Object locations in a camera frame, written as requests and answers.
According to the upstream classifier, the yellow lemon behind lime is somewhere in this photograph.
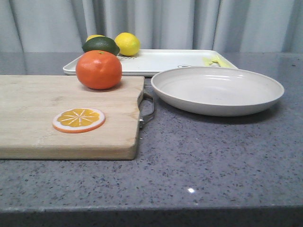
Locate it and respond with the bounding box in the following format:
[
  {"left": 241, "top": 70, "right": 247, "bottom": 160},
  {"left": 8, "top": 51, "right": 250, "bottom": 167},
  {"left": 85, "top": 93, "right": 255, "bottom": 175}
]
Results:
[{"left": 86, "top": 34, "right": 104, "bottom": 42}]

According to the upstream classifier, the orange slice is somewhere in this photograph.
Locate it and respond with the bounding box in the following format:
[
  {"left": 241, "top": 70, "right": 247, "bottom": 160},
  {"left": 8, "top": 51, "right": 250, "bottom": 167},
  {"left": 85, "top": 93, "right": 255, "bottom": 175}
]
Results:
[{"left": 52, "top": 107, "right": 106, "bottom": 133}]

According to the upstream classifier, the wooden cutting board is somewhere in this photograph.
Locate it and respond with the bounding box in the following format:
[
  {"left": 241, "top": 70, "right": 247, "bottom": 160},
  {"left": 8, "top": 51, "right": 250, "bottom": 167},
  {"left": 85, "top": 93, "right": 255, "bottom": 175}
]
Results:
[{"left": 0, "top": 75, "right": 144, "bottom": 160}]

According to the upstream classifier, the orange fruit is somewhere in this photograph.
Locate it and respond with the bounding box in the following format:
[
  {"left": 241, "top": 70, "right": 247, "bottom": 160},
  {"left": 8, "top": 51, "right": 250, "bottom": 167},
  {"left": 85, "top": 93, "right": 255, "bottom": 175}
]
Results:
[{"left": 75, "top": 50, "right": 122, "bottom": 90}]

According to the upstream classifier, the grey curtain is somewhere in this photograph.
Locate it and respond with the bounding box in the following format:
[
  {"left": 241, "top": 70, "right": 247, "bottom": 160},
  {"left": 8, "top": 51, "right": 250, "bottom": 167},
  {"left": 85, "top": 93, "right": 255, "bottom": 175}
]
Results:
[{"left": 0, "top": 0, "right": 303, "bottom": 53}]

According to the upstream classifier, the white rectangular tray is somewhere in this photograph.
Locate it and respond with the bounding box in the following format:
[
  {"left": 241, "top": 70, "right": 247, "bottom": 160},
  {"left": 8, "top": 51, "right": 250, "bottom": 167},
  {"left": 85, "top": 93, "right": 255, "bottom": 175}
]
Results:
[{"left": 62, "top": 49, "right": 239, "bottom": 77}]

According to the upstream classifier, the metal cutting board handle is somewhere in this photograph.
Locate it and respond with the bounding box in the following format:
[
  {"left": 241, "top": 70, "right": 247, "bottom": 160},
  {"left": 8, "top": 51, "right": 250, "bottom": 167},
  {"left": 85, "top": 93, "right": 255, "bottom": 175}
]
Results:
[{"left": 138, "top": 92, "right": 155, "bottom": 130}]

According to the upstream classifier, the green lime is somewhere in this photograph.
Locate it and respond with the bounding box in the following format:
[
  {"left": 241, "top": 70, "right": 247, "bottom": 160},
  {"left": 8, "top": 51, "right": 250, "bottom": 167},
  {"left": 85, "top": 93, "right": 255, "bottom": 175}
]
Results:
[{"left": 82, "top": 36, "right": 120, "bottom": 55}]

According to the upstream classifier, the white round plate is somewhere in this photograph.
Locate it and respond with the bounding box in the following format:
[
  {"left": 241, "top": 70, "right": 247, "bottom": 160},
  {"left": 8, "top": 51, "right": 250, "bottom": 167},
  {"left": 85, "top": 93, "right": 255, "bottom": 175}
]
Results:
[{"left": 151, "top": 67, "right": 285, "bottom": 117}]

